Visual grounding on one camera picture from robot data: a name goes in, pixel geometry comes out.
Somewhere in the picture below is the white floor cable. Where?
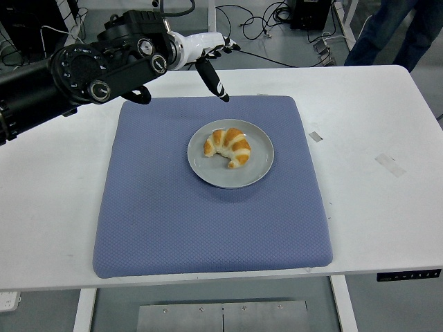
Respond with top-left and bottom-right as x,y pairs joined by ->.
40,26 -> 84,45

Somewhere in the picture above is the long black floor cable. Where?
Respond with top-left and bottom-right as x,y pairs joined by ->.
238,48 -> 298,68

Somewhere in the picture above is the white floor frame rail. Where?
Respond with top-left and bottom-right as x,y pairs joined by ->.
331,0 -> 358,49

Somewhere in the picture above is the person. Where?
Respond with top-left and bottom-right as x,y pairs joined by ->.
344,0 -> 443,73

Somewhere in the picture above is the looped black floor cable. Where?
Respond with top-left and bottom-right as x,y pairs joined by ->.
241,0 -> 292,41

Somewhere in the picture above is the blue quilted mat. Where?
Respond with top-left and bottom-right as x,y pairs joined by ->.
91,95 -> 335,280

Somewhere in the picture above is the white power strip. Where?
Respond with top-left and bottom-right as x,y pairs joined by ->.
0,291 -> 21,312

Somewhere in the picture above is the small black equipment box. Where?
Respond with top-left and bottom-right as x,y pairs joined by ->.
289,0 -> 333,30

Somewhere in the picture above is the large clear tape patch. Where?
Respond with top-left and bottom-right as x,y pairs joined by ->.
374,153 -> 406,178

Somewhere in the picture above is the white table leg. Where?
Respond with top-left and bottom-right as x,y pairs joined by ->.
329,275 -> 359,332
72,288 -> 98,332

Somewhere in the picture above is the large black equipment box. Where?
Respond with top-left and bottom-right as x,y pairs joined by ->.
0,0 -> 79,65

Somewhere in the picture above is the grey metal plate with screws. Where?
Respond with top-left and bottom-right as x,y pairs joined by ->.
136,300 -> 309,332

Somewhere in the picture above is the croissant bread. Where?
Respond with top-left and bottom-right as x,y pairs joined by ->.
203,127 -> 252,169

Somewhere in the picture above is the grey foot pedal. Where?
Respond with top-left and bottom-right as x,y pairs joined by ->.
313,37 -> 336,67

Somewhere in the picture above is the black table control panel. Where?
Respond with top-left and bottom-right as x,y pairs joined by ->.
376,268 -> 443,283

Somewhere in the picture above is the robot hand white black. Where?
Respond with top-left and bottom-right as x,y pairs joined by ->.
172,31 -> 241,104

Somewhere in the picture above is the grey round plate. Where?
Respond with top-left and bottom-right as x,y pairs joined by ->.
187,118 -> 275,190

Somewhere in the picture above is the white upright post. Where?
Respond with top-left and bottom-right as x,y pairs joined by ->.
206,0 -> 218,35

